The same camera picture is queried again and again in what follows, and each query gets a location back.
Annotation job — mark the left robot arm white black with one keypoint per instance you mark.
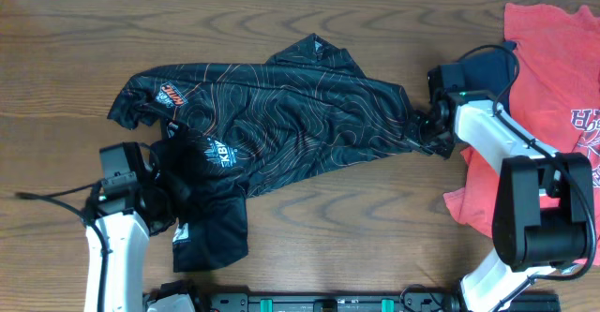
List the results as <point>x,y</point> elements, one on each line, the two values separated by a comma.
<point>123,215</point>

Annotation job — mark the black patterned sports jersey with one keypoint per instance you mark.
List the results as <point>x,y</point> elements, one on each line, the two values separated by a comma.
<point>237,131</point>

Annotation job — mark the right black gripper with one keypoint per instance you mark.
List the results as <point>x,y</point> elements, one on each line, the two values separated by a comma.
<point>442,151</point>

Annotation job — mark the navy blue garment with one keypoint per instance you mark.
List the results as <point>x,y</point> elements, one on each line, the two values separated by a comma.
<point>490,69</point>

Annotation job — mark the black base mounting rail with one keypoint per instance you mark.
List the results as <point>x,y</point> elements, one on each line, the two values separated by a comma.
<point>410,301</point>

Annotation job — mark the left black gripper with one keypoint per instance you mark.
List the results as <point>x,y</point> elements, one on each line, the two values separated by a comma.
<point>160,220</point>

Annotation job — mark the red printed t-shirt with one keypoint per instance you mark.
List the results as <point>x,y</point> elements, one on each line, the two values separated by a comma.
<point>555,97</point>

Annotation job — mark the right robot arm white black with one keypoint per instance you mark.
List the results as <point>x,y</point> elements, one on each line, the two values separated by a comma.
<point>543,225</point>

